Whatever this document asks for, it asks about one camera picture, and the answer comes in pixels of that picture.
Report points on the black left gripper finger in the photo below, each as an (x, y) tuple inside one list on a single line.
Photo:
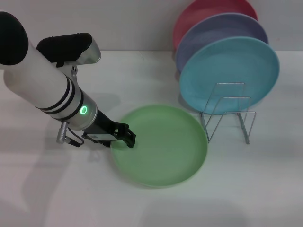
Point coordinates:
[(104, 143), (126, 134)]

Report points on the teal plate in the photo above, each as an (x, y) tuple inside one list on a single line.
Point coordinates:
[(227, 68)]

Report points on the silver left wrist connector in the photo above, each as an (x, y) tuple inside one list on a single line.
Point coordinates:
[(62, 132)]

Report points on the purple plate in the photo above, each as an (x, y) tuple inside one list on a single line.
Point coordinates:
[(213, 33)]

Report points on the green plate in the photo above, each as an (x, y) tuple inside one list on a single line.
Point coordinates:
[(165, 146)]

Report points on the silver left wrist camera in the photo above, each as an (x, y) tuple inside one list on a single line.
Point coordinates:
[(90, 52)]

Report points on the red plate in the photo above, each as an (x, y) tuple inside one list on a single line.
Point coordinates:
[(206, 11)]

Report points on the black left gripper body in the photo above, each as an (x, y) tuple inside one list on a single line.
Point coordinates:
[(101, 127)]

